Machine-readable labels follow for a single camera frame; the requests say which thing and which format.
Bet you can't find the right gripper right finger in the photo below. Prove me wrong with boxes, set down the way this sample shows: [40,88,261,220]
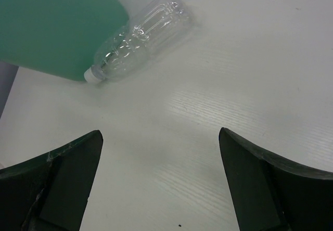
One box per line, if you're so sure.
[219,127,332,230]

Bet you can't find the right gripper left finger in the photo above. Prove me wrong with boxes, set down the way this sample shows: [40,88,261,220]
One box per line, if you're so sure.
[1,130,103,230]

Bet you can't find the clear ribbed bottle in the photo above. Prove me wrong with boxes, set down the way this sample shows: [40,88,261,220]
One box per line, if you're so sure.
[84,0,193,84]

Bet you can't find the green plastic bin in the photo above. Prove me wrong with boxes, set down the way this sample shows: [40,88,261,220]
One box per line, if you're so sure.
[1,0,129,81]

